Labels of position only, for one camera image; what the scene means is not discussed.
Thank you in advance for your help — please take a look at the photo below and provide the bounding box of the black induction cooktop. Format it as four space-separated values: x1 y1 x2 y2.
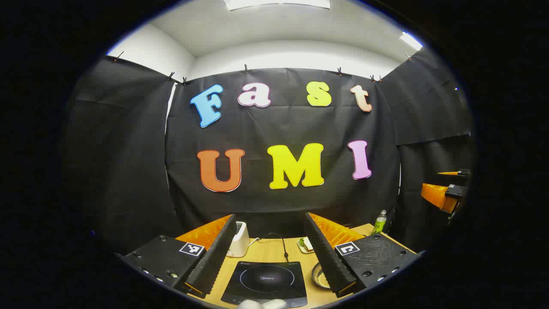
221 261 308 309

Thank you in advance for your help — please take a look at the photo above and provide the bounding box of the black power cable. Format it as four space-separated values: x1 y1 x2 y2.
256 232 289 263

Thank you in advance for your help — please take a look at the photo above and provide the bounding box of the small ceiling light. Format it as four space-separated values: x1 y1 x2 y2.
400 31 424 51

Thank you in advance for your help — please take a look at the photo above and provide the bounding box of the green label drink bottle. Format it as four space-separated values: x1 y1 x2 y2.
371 209 387 235

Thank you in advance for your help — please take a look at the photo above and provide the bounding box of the white toaster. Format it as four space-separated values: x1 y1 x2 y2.
226 221 250 258

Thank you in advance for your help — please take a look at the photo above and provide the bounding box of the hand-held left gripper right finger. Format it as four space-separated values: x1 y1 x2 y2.
304 212 425 298

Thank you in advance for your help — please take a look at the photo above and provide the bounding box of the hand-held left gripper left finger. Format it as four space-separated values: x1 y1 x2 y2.
116 213 238 299

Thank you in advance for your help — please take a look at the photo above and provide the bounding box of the stainless steel pot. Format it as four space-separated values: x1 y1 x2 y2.
311 262 333 289

